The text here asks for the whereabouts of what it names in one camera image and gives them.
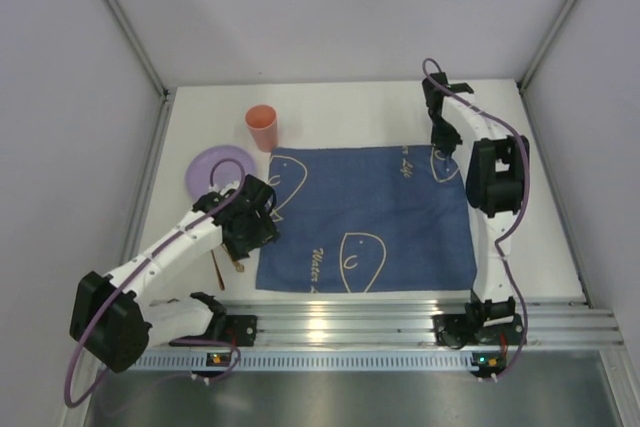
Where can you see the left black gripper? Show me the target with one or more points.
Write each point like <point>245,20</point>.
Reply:
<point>261,233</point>

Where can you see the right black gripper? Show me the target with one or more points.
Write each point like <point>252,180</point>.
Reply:
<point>446,134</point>

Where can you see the blue embroidered cloth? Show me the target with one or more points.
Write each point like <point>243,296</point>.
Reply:
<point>367,220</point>

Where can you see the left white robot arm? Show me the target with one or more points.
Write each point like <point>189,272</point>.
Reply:
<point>119,315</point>

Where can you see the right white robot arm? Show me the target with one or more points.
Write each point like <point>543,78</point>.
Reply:
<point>493,164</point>

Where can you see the gold spoon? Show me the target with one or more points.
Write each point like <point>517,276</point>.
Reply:
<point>238,266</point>

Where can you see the purple plastic plate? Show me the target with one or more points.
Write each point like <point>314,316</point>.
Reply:
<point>199,178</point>

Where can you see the orange plastic cup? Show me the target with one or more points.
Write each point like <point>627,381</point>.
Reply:
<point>261,121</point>

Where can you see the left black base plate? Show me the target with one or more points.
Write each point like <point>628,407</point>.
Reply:
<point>237,330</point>

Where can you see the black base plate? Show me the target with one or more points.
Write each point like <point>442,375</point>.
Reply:
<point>237,330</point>
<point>455,331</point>

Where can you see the left aluminium corner post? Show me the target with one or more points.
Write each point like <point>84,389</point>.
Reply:
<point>120,17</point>

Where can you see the aluminium corner post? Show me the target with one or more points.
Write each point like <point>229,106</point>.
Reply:
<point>541,52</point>
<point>120,17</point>

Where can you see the slotted cable duct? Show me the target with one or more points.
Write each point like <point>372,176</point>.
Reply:
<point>255,360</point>

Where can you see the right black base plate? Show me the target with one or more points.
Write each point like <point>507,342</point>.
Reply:
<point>455,331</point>

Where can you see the aluminium mounting rail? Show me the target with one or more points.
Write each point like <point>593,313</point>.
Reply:
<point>410,324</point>

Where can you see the right aluminium corner post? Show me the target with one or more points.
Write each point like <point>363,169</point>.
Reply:
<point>541,52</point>

